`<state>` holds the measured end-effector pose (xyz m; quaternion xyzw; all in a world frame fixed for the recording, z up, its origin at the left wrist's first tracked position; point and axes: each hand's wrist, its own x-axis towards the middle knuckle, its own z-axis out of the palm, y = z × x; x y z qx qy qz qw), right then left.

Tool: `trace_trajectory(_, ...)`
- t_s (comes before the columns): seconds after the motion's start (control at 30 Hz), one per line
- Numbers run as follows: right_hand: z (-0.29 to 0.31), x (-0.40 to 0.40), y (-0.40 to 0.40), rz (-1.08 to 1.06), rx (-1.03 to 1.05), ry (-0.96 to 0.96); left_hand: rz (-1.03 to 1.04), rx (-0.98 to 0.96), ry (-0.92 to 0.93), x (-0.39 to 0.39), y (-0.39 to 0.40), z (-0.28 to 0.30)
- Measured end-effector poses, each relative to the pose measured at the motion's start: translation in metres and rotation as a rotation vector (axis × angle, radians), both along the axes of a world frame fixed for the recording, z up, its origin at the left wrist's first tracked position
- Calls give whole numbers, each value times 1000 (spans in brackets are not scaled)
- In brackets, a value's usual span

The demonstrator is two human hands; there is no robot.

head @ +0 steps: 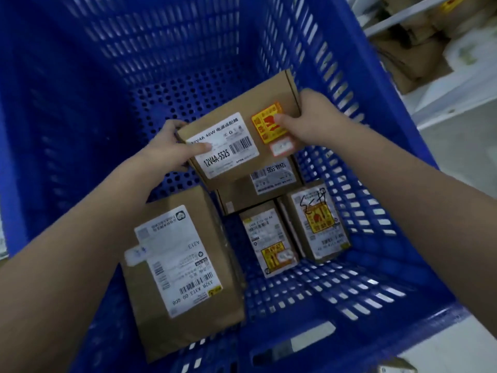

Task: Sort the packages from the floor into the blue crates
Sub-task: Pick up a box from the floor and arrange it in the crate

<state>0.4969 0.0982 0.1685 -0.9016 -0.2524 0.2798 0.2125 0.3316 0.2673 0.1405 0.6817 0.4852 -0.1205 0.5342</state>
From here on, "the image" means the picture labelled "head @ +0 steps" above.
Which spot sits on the white metal shelf rack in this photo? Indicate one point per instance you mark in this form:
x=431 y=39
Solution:
x=446 y=97

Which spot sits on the heap of torn brown cartons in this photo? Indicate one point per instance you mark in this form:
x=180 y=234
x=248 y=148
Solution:
x=411 y=54

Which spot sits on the brown box 12V4A label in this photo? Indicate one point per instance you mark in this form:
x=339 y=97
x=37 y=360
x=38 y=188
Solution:
x=248 y=100

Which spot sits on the person's right forearm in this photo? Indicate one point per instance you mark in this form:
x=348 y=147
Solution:
x=419 y=198

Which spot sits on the person's left hand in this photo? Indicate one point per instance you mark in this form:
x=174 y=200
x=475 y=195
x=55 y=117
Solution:
x=167 y=155

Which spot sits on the small box handwritten label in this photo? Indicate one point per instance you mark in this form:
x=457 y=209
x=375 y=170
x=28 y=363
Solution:
x=322 y=244

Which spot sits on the person's left forearm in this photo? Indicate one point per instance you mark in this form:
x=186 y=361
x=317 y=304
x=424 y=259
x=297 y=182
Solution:
x=70 y=260

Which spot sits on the small box fragile sticker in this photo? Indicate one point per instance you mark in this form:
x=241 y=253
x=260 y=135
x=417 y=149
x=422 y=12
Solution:
x=264 y=229

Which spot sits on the person's right hand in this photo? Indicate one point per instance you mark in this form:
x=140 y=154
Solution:
x=318 y=120

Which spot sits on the blue plastic crate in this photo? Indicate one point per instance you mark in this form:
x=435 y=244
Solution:
x=77 y=73

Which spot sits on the large brown box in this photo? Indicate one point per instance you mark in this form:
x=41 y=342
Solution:
x=194 y=306

